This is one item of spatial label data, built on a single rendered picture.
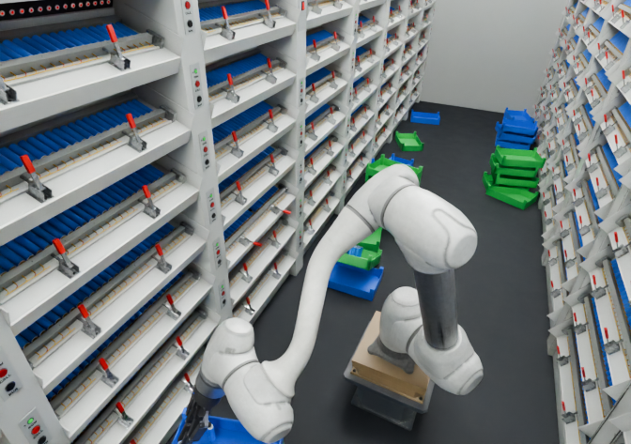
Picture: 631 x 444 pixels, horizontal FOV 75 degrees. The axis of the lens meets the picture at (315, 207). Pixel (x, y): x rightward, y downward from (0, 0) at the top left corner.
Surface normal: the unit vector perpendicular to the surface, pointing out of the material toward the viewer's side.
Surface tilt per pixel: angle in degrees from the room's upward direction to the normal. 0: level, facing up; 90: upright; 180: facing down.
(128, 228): 21
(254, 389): 29
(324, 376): 0
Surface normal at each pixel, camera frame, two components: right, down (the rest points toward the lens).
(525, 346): 0.03, -0.85
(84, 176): 0.36, -0.71
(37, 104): 0.85, 0.52
